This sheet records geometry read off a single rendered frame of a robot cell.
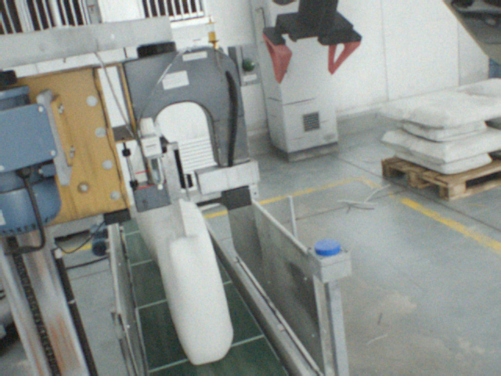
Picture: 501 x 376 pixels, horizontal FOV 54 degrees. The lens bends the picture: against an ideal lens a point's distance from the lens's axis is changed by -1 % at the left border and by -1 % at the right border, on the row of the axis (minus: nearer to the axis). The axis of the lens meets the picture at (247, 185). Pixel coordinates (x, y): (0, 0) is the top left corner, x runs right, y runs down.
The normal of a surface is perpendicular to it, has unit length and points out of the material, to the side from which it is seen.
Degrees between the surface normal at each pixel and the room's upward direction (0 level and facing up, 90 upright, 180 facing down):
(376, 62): 90
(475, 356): 0
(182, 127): 89
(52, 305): 90
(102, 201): 90
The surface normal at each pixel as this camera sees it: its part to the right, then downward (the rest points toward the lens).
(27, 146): 0.66, 0.14
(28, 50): 0.82, 0.06
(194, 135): 0.29, 0.26
